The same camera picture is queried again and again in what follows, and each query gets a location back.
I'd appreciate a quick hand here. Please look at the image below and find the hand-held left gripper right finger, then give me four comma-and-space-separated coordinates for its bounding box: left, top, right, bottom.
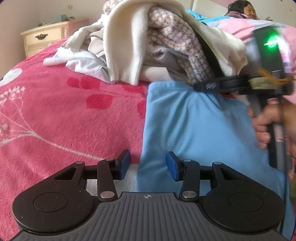
166, 151, 242, 202

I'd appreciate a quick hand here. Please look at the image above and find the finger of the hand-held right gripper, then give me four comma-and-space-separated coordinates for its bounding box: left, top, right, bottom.
193, 79, 222, 94

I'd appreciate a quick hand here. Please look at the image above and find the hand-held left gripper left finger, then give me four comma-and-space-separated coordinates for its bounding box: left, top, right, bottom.
54, 149, 131, 202

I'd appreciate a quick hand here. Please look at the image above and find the light blue printed t-shirt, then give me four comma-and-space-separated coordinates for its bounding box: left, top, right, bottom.
135, 81, 289, 232

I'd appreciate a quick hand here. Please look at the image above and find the person's right hand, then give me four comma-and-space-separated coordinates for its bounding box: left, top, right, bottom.
248, 102, 296, 159

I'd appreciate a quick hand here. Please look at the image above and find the black garment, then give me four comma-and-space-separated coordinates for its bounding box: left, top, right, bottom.
192, 28, 223, 80

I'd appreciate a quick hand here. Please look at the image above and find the pink floral duvet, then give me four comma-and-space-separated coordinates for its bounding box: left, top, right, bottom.
203, 17, 296, 105

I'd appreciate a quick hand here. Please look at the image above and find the beige garment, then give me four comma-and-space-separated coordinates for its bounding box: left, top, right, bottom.
88, 23, 192, 82

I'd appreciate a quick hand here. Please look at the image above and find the pink houndstooth garment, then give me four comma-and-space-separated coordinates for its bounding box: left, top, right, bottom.
148, 7, 214, 84

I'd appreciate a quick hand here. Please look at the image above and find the cyan cloth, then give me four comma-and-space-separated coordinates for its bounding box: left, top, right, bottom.
185, 9, 215, 24

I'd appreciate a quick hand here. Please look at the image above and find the pink and white headboard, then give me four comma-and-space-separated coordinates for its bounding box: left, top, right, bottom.
190, 0, 234, 11

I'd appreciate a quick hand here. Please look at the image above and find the red floral blanket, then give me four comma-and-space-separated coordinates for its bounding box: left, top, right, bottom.
0, 38, 151, 232

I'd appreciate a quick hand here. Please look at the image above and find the cream knit sweater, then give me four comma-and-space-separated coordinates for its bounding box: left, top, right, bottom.
102, 0, 248, 85

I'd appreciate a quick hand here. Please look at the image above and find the cream nightstand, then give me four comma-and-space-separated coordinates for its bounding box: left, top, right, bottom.
20, 19, 89, 58

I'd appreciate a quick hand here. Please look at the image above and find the black cable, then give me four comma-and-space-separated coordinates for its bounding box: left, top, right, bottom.
280, 162, 292, 233

